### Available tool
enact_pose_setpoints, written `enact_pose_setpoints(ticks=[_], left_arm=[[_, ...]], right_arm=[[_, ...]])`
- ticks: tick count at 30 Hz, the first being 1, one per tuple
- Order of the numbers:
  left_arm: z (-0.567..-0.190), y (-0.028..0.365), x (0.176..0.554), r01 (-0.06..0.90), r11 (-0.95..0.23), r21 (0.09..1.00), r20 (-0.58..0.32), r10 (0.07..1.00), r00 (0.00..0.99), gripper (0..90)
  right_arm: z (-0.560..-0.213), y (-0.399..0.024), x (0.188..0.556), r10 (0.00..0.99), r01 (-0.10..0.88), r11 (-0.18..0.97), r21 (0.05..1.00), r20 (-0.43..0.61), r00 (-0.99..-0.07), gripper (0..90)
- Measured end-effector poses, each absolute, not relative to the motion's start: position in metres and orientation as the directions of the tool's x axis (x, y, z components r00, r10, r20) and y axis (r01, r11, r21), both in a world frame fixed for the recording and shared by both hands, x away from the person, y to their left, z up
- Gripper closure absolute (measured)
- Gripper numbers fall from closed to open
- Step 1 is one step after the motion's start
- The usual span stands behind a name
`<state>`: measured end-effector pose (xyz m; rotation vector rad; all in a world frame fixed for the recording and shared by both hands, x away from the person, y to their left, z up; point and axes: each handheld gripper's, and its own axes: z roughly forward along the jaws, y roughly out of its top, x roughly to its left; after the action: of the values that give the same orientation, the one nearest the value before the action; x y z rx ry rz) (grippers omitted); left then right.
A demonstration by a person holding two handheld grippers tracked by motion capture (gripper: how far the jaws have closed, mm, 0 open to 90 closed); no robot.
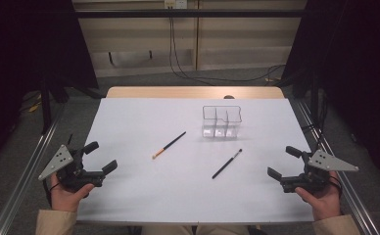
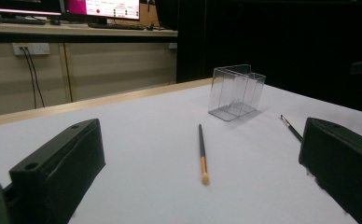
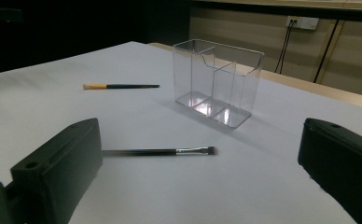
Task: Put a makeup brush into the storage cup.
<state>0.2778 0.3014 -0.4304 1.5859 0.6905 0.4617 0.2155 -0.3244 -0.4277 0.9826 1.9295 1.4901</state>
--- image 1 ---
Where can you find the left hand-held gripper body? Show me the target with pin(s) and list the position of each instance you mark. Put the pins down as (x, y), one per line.
(72, 173)

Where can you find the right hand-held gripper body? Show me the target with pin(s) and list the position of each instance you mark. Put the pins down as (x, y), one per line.
(315, 179)

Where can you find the black makeup brush grey bristles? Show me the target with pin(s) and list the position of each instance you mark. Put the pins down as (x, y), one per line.
(226, 164)

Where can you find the makeup brush with orange ferrule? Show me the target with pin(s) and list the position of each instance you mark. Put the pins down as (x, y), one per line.
(170, 144)

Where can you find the clear plastic organizer box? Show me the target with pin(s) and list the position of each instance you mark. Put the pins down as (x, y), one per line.
(221, 130)

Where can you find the person's right hand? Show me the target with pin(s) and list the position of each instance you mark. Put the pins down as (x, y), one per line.
(325, 204)

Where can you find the person's left hand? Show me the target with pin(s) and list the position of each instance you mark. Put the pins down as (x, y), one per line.
(64, 199)

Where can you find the small black floor item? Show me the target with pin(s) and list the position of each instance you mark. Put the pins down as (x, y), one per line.
(70, 139)

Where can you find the white table cover sheet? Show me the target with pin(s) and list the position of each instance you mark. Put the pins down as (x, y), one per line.
(145, 189)

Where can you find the black stand leg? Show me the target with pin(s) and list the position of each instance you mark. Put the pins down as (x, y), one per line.
(46, 107)

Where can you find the yellow floor item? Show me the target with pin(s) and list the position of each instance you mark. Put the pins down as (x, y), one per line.
(34, 107)

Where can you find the black curtain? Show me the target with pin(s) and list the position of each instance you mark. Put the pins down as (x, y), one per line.
(21, 49)
(361, 65)

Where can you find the white power socket strip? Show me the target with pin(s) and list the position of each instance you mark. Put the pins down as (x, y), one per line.
(176, 3)

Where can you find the aluminium rail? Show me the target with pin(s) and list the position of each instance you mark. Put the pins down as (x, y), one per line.
(351, 192)
(24, 176)

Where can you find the black horizontal frame bar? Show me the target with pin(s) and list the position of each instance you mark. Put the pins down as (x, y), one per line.
(191, 13)

